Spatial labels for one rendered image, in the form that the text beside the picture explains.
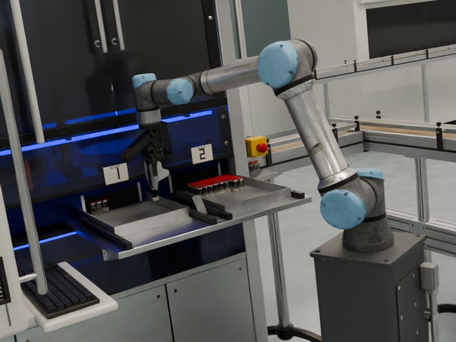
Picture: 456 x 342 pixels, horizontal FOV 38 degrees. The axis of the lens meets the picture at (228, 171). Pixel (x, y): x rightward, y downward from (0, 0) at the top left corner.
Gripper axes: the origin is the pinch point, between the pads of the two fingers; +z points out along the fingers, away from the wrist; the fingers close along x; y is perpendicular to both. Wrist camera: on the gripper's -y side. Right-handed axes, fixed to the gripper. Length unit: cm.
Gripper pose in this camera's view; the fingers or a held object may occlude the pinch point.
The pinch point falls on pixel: (152, 185)
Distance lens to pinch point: 215.9
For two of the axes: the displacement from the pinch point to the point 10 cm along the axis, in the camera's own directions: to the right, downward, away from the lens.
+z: 1.1, 9.6, 2.4
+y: 8.7, -2.1, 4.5
